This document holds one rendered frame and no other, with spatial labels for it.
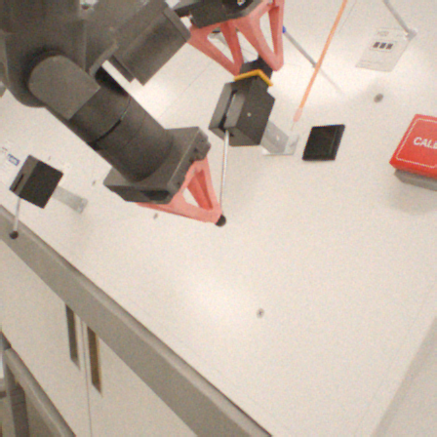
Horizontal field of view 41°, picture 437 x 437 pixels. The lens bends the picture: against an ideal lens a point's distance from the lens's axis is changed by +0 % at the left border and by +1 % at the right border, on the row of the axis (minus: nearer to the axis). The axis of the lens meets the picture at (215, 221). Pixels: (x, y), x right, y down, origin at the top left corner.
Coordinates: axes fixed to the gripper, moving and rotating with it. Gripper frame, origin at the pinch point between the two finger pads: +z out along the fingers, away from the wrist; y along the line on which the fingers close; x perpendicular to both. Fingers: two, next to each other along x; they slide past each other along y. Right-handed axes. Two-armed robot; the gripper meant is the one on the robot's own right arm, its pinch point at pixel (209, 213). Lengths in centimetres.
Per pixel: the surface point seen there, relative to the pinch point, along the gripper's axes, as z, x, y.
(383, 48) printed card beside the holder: 3.0, -23.2, -9.1
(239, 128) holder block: -3.0, -8.2, -1.7
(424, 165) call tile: 2.3, -7.4, -19.4
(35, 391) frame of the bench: 42, 25, 80
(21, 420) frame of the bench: 59, 35, 106
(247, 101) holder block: -3.7, -11.0, -1.7
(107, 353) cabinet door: 20.3, 14.1, 32.0
